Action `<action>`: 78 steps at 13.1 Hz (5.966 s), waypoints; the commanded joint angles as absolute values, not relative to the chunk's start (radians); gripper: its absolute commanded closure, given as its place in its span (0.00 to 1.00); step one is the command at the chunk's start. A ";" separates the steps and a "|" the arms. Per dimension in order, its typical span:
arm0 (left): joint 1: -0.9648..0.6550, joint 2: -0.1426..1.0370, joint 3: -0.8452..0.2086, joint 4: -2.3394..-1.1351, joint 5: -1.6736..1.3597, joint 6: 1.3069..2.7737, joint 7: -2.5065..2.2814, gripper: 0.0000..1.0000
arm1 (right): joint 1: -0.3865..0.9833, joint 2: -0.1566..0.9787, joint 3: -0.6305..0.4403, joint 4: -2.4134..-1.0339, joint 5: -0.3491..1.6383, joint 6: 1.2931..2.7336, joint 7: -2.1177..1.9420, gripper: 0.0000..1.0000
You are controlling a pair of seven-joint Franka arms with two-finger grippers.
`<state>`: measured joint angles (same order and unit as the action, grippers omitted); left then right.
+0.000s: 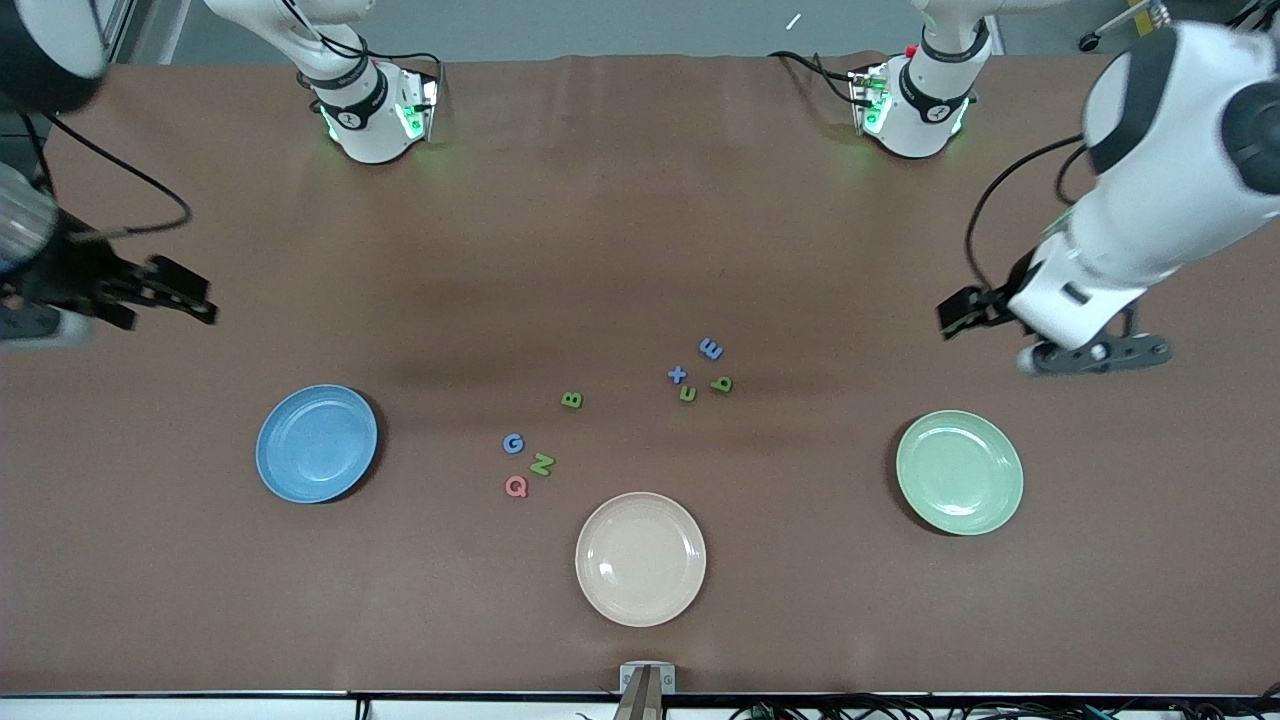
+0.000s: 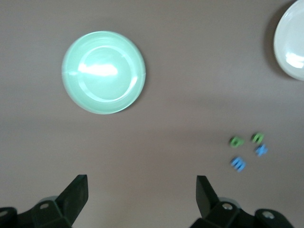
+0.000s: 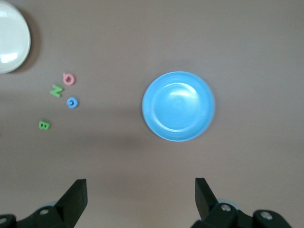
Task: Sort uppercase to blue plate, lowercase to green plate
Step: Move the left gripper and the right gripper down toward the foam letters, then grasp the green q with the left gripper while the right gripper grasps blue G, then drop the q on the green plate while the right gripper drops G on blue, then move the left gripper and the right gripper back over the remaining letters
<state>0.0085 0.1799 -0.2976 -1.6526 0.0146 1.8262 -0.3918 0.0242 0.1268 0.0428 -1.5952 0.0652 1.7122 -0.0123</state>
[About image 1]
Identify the brown table cover mat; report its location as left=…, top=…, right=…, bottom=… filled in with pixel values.
left=0, top=52, right=1280, bottom=696

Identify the green plate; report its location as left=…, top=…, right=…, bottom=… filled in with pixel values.
left=896, top=410, right=1025, bottom=537

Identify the beige plate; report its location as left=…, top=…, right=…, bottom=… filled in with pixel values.
left=575, top=491, right=708, bottom=629

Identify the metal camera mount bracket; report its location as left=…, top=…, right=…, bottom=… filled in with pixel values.
left=614, top=662, right=678, bottom=720

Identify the black base cable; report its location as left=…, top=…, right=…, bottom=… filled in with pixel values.
left=335, top=40, right=446, bottom=111
left=768, top=50, right=863, bottom=107

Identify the white table edge strip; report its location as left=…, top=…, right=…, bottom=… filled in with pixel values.
left=0, top=692, right=1280, bottom=720

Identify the blue plate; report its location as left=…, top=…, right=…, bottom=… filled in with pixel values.
left=256, top=385, right=380, bottom=504

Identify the office chair leg with caster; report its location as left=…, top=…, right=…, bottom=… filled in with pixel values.
left=1078, top=0, right=1173, bottom=53

